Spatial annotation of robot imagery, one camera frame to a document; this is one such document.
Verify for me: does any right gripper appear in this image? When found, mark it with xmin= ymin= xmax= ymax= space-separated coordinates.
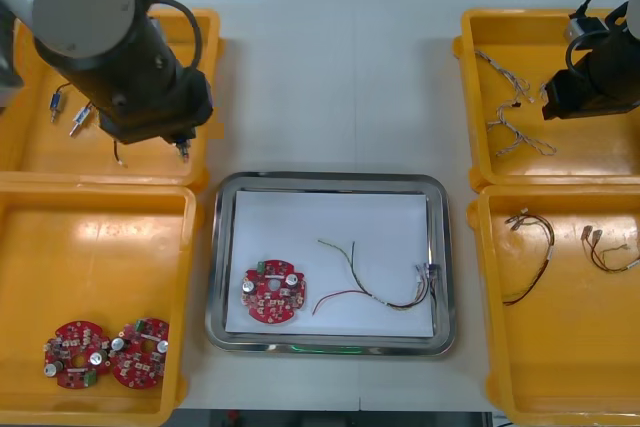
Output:
xmin=542 ymin=69 xmax=640 ymax=122

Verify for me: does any white label metal solenoid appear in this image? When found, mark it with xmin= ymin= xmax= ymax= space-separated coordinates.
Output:
xmin=68 ymin=104 xmax=97 ymax=140

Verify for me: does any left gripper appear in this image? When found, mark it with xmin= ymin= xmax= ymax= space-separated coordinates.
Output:
xmin=98 ymin=66 xmax=216 ymax=149

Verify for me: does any white sheet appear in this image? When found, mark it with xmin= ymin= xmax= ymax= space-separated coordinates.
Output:
xmin=224 ymin=190 xmax=435 ymax=339

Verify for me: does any red black green-yellow harness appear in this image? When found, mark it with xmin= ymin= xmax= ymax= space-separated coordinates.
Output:
xmin=502 ymin=210 xmax=557 ymax=307
xmin=311 ymin=238 xmax=442 ymax=317
xmin=579 ymin=227 xmax=640 ymax=276

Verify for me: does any round red circuit board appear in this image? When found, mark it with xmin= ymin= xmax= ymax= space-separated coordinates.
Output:
xmin=43 ymin=319 xmax=112 ymax=392
xmin=109 ymin=316 xmax=171 ymax=392
xmin=241 ymin=259 xmax=307 ymax=323

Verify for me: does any yellow-orange plastic bin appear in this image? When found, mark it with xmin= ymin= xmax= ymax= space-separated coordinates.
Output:
xmin=0 ymin=5 xmax=224 ymax=188
xmin=452 ymin=7 xmax=640 ymax=193
xmin=0 ymin=184 xmax=199 ymax=424
xmin=467 ymin=185 xmax=640 ymax=427

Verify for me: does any steel tray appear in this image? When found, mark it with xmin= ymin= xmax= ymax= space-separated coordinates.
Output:
xmin=204 ymin=171 xmax=457 ymax=359

